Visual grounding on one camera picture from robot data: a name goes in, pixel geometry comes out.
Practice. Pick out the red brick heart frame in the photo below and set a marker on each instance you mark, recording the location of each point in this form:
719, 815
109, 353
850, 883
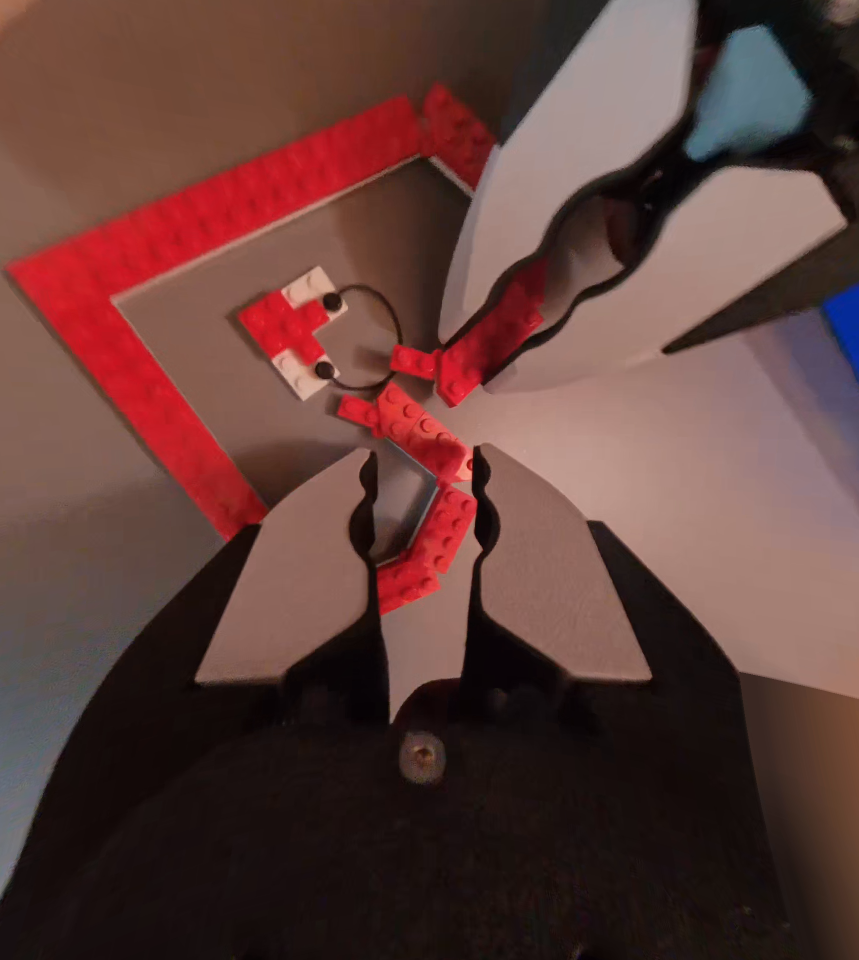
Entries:
84, 292

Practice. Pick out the small red plate brick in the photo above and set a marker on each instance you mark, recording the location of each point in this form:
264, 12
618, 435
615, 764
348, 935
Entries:
264, 322
302, 330

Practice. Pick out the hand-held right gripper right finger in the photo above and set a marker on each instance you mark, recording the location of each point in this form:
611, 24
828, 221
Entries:
561, 592

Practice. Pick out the grey desk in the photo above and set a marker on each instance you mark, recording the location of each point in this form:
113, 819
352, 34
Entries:
662, 487

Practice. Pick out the white plate brick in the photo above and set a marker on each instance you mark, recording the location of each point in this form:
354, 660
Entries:
309, 283

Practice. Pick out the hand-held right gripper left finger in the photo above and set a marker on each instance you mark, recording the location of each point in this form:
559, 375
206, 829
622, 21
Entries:
287, 592

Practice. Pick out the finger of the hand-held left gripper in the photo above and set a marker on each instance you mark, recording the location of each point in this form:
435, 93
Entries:
714, 255
564, 112

